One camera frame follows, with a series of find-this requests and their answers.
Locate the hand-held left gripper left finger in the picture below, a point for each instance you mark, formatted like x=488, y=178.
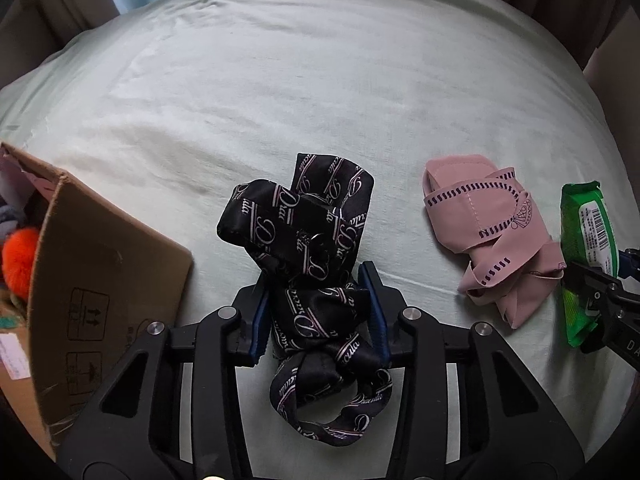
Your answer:
x=260, y=320

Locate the green packet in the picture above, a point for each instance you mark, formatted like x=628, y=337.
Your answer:
x=580, y=240

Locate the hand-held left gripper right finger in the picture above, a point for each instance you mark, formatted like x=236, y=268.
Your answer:
x=375, y=310

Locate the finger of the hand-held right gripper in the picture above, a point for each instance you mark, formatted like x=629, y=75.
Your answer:
x=597, y=280
x=631, y=264

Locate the cardboard box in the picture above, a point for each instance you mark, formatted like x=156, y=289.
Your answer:
x=100, y=285

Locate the orange pompom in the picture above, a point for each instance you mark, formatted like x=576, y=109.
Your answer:
x=20, y=255

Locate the black printed scarf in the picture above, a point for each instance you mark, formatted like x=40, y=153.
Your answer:
x=300, y=200

